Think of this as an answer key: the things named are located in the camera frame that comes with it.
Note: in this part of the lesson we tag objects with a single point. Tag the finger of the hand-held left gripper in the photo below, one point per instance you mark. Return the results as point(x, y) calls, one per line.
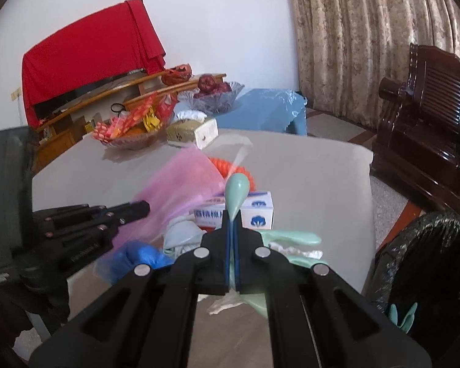
point(84, 253)
point(136, 209)

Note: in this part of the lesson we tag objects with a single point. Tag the beige patterned curtain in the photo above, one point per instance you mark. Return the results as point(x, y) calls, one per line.
point(368, 38)

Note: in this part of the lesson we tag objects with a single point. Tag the red snack bag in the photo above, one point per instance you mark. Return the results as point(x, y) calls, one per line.
point(176, 74)

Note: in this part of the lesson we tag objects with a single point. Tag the pile of wrapped snacks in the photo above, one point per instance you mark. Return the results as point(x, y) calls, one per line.
point(138, 117)

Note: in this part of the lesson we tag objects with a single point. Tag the pink plastic bag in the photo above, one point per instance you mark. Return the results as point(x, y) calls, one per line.
point(184, 184)

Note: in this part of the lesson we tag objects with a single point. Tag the orange foam fruit net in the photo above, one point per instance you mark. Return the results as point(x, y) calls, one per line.
point(220, 164)

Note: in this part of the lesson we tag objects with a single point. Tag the crumpled clear plastic wrapper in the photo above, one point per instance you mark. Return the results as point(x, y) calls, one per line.
point(224, 303)

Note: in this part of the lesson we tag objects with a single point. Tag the tissue box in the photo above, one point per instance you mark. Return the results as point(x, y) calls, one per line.
point(191, 132)

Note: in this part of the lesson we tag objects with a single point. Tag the pile of red dates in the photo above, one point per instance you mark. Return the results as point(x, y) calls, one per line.
point(211, 86)

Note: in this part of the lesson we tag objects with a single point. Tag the red cloth covered television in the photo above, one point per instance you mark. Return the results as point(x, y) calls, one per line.
point(84, 53)

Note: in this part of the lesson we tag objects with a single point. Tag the white and blue trash wrappers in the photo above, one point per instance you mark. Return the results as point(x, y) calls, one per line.
point(138, 257)

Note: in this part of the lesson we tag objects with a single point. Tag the blue embroidered cloth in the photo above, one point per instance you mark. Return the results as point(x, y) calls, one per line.
point(264, 111)

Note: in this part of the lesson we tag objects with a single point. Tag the dark wooden armchair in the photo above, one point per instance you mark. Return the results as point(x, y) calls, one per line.
point(425, 122)

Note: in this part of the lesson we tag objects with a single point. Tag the glass fruit bowl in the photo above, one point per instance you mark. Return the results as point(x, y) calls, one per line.
point(222, 101)

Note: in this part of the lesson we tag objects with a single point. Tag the black lined trash bin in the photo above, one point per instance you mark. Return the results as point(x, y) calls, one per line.
point(437, 260)

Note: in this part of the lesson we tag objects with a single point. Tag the glass snack bowl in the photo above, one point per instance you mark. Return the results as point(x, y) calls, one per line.
point(134, 142)

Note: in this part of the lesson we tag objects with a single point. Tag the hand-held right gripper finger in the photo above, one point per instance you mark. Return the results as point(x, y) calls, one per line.
point(235, 260)
point(227, 257)

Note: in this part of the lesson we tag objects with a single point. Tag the pale tissue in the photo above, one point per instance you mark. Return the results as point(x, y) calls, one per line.
point(184, 234)

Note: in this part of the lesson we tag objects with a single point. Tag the white and blue cardboard box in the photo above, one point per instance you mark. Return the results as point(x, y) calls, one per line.
point(257, 209)

